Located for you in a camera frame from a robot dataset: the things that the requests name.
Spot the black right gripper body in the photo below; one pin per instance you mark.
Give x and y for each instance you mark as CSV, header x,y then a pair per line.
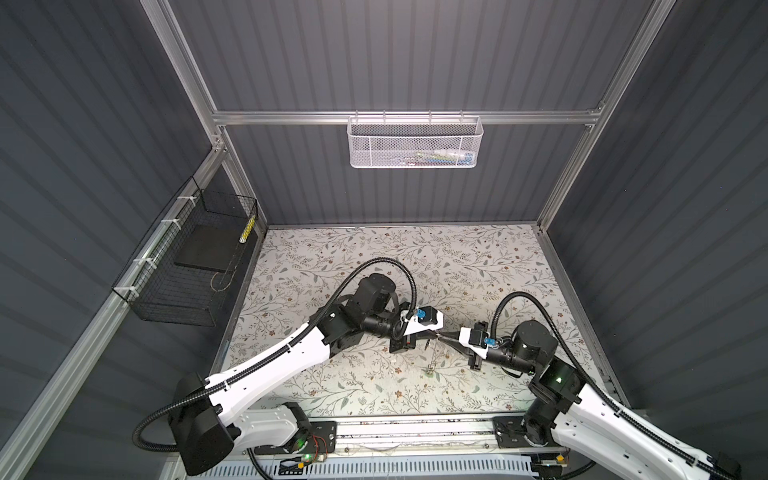
x,y
475,361

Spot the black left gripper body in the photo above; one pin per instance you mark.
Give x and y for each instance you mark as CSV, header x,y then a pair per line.
x,y
402,343

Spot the green key tag with key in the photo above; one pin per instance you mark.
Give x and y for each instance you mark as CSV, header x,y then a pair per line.
x,y
431,365

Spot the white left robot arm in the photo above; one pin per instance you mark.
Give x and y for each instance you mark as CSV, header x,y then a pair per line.
x,y
372,309

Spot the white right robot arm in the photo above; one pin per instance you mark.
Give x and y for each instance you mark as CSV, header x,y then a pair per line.
x,y
570,412

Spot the white vented strip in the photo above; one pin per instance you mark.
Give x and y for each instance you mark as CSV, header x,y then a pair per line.
x,y
492,466

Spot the items in white basket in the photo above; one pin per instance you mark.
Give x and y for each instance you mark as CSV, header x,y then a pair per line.
x,y
448,158

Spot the yellow marker in basket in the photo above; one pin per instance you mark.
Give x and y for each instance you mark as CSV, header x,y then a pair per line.
x,y
248,228

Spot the black pad in basket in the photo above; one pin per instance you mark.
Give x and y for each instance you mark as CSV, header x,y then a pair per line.
x,y
210,248

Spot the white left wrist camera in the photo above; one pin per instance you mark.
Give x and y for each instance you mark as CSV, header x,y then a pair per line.
x,y
425,319

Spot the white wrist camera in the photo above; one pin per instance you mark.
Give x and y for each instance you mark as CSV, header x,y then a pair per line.
x,y
425,319
474,335

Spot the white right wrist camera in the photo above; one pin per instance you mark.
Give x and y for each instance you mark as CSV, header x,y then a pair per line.
x,y
474,335

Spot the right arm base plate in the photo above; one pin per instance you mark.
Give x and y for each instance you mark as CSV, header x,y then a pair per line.
x,y
510,432

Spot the aluminium mounting rail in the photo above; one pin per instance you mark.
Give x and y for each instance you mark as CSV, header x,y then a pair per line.
x,y
414,432

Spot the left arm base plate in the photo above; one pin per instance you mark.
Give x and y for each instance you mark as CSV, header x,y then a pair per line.
x,y
318,437

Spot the white wire mesh basket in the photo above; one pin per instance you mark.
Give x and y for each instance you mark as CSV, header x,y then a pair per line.
x,y
373,141

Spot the black wire basket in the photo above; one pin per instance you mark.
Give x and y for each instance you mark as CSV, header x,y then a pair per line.
x,y
157,290

